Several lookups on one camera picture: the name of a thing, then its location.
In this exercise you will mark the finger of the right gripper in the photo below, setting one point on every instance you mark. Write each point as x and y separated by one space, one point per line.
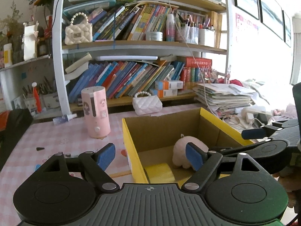
259 133

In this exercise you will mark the small spray bottle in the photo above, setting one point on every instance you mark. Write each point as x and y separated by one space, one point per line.
63 119

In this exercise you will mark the stack of papers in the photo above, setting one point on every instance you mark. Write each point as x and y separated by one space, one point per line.
224 99

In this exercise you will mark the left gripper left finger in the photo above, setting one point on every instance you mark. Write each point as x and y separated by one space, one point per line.
94 166

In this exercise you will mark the pink checkered tablecloth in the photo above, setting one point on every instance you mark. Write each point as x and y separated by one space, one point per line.
69 138

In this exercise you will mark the yellow cardboard box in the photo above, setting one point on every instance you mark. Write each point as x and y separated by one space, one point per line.
156 145

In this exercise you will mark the white bookshelf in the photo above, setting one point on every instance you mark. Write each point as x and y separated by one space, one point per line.
121 47

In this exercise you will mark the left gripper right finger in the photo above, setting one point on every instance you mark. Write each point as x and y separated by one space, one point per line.
205 166

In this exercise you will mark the pink plush toy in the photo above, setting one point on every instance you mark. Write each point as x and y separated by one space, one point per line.
179 158

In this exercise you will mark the pink cylindrical humidifier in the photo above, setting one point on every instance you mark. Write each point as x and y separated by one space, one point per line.
95 109

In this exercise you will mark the cream quilted pearl handbag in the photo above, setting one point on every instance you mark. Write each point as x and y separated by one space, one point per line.
79 33

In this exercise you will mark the black yamaha piano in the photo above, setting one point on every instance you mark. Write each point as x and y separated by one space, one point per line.
17 122

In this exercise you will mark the small black cap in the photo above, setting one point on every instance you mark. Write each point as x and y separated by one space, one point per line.
40 148

